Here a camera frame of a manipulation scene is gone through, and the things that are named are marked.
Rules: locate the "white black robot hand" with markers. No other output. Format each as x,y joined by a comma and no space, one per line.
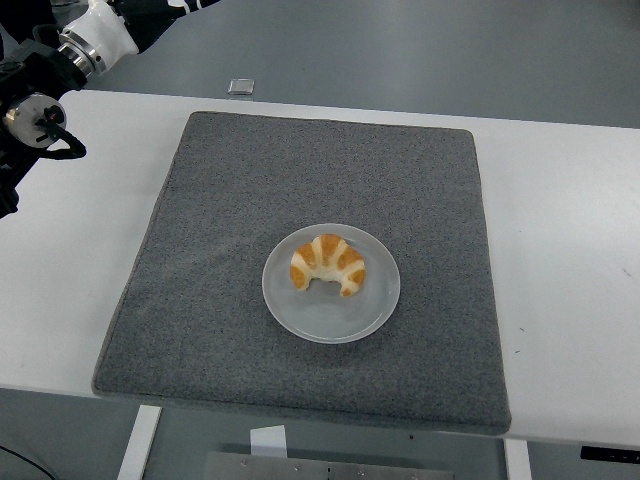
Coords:
107,30

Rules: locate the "golden croissant bread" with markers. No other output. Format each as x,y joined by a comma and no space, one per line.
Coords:
325,255

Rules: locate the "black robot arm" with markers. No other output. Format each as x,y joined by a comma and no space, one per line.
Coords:
30,75

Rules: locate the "round light grey plate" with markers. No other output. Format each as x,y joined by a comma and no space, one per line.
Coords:
330,320

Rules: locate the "grey metal plate with screws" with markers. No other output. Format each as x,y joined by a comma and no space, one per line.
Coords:
325,467

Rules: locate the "silver square floor socket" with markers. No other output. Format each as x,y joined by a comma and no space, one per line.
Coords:
242,87

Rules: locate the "grey felt mat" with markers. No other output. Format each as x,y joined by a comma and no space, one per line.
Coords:
210,320

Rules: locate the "white table leg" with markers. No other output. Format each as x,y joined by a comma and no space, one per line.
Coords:
517,462
137,445

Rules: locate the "black table control panel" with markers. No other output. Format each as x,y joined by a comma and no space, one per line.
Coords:
610,452

